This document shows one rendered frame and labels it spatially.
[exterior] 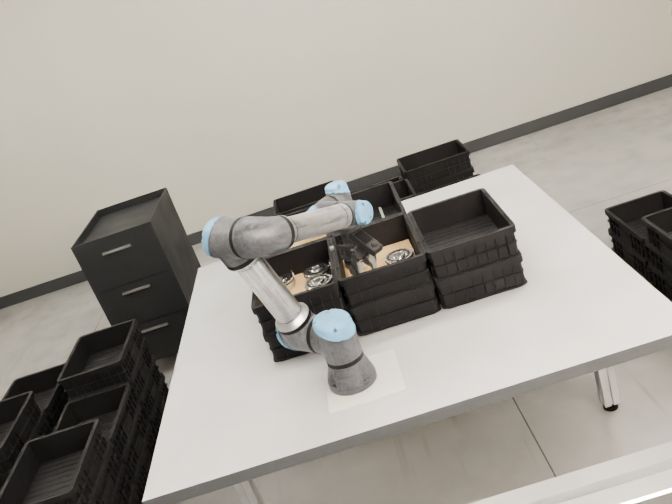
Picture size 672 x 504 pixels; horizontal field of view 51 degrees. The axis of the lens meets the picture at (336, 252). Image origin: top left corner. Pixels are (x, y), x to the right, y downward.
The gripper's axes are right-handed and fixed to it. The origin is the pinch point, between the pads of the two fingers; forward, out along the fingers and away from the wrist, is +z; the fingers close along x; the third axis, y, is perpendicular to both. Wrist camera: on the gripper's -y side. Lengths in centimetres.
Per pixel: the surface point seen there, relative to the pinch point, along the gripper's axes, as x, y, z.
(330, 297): 17.2, 1.7, -2.2
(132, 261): 7, 182, 14
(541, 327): -11, -56, 16
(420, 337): 5.9, -22.3, 15.7
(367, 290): 7.8, -6.2, -0.6
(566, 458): -26, -43, 86
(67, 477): 102, 77, 37
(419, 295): -4.3, -16.4, 7.0
